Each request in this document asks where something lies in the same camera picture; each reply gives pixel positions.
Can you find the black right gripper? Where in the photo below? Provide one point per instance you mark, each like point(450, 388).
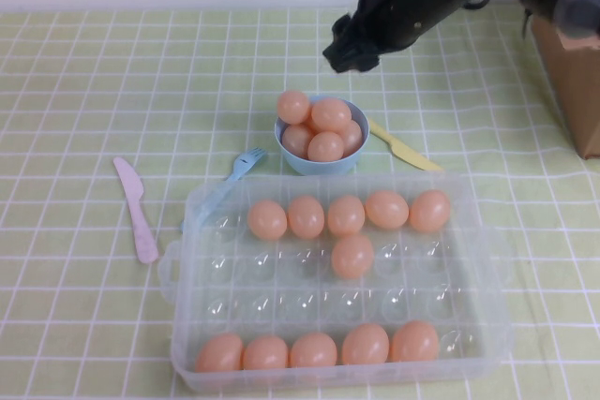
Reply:
point(398, 6)

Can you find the orange plastic egg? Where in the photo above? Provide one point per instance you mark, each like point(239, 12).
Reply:
point(325, 147)
point(294, 107)
point(430, 211)
point(313, 350)
point(352, 256)
point(415, 341)
point(267, 219)
point(365, 344)
point(265, 353)
point(346, 215)
point(386, 209)
point(305, 216)
point(355, 137)
point(219, 353)
point(331, 114)
point(295, 140)

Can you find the brown cardboard box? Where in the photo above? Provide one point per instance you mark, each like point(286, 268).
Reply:
point(576, 100)

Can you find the clear plastic egg box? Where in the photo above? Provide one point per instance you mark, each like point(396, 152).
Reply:
point(281, 278)

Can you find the yellow plastic knife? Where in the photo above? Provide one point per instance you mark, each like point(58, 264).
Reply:
point(403, 152)

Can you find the light blue bowl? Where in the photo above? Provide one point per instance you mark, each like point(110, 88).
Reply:
point(323, 167)

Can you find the light blue plastic fork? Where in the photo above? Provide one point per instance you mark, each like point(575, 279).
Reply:
point(244, 166)

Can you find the pink plastic knife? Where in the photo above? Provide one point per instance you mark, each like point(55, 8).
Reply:
point(136, 212)

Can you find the green checked tablecloth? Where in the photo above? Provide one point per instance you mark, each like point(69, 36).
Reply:
point(70, 91)

